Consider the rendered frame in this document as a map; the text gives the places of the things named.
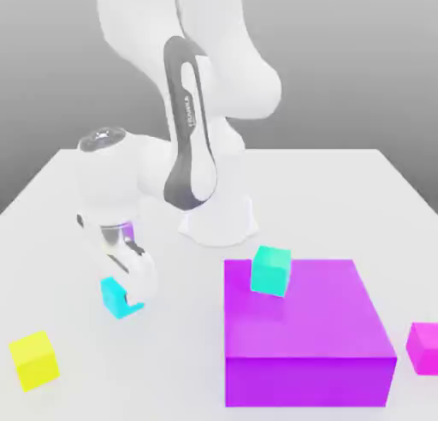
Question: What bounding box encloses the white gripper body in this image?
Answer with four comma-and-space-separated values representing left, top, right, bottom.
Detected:
101, 245, 159, 301

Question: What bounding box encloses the small cyan cube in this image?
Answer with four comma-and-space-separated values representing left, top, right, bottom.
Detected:
99, 276, 145, 320

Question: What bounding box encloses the small yellow cube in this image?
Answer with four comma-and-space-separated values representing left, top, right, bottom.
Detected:
8, 329, 62, 394

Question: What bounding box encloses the small teal cube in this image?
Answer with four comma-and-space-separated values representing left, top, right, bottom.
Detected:
250, 245, 293, 299

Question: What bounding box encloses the small magenta cube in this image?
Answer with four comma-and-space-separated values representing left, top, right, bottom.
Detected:
405, 321, 438, 377

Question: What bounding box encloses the large purple box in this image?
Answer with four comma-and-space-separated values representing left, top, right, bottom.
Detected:
223, 258, 399, 409

